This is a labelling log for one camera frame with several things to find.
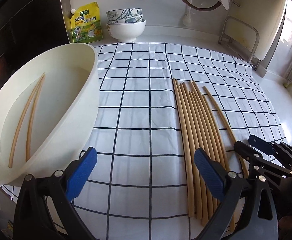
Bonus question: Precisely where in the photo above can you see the wooden chopstick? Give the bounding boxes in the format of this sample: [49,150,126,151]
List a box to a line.
[202,94,237,233]
[173,78,202,219]
[25,73,45,162]
[187,91,217,210]
[189,81,228,162]
[203,86,249,178]
[173,78,195,217]
[180,83,208,226]
[180,83,214,224]
[8,73,45,168]

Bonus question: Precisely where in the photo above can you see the white checkered cloth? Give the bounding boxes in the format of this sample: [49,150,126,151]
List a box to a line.
[73,42,285,239]

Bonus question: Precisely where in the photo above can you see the large cream oval basin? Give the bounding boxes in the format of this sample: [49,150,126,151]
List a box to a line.
[0,43,99,186]

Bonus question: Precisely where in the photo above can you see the cream cutting board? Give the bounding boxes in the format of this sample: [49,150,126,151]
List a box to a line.
[229,0,286,61]

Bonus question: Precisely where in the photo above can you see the white ceramic bowl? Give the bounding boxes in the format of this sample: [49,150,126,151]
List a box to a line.
[106,20,146,43]

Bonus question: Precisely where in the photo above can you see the blue patterned bowl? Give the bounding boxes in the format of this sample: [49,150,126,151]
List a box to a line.
[108,17,143,24]
[106,8,143,21]

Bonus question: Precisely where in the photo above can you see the yellow detergent refill pouch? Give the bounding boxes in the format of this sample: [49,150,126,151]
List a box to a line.
[70,2,103,43]

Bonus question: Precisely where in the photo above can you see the metal rack frame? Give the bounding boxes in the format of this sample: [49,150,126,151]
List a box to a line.
[218,16,260,70]

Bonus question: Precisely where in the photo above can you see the white wall pipe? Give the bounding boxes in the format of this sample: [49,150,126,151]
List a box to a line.
[182,0,193,27]

